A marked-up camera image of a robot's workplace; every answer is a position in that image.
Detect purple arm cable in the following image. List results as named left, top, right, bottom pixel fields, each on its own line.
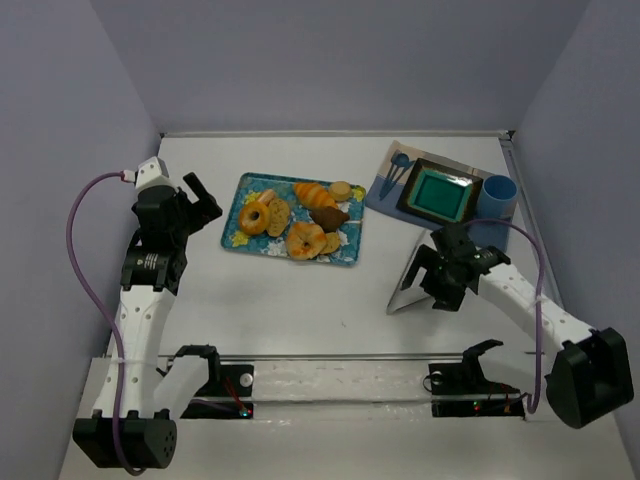
left=66, top=171, right=149, bottom=476
left=462, top=218, right=547, bottom=415

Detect green square plate dark rim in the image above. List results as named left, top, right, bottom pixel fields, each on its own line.
left=396, top=159, right=483, bottom=225

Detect blue cloth placemat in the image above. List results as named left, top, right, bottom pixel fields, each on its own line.
left=365, top=140, right=518, bottom=230

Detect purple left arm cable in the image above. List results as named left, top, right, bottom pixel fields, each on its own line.
left=66, top=171, right=149, bottom=476

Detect blue plastic fork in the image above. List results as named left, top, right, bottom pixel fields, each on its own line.
left=379, top=150, right=399, bottom=200

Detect orange twisted ring bread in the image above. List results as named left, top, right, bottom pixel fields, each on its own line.
left=285, top=222, right=327, bottom=261

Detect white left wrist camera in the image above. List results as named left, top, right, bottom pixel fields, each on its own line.
left=135, top=156, right=174, bottom=192

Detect orange striped croissant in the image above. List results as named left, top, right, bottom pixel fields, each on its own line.
left=293, top=182, right=338, bottom=209

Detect small round tan bun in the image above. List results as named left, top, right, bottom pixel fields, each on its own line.
left=328, top=181, right=352, bottom=202

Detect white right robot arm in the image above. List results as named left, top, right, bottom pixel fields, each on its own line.
left=401, top=224, right=634, bottom=429

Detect small pale round roll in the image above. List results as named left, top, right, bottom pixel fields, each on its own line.
left=257, top=189, right=277, bottom=206

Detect glazed ring donut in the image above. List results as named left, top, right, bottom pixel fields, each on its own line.
left=238, top=201, right=270, bottom=236

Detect brown bread slice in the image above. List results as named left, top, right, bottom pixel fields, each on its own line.
left=266, top=198, right=291, bottom=238

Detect tan bread slice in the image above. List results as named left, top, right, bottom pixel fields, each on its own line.
left=320, top=232, right=341, bottom=255

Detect blue plastic cup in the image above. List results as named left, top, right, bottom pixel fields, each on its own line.
left=477, top=175, right=519, bottom=219

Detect blue floral serving tray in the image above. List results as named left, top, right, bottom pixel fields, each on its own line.
left=220, top=172, right=366, bottom=267

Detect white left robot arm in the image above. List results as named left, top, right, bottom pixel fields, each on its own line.
left=72, top=167, right=240, bottom=477

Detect dark brown chocolate bread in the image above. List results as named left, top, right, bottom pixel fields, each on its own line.
left=310, top=206, right=350, bottom=233

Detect metal serving tongs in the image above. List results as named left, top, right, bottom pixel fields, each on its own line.
left=385, top=228, right=441, bottom=316

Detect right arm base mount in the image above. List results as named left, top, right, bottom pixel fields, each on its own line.
left=422, top=339, right=526, bottom=419

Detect metal rail bar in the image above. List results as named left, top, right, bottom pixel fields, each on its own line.
left=154, top=352, right=466, bottom=363

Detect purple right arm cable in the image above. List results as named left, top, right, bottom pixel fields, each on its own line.
left=462, top=218, right=547, bottom=415

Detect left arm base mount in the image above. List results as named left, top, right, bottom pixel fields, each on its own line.
left=156, top=345, right=255, bottom=420

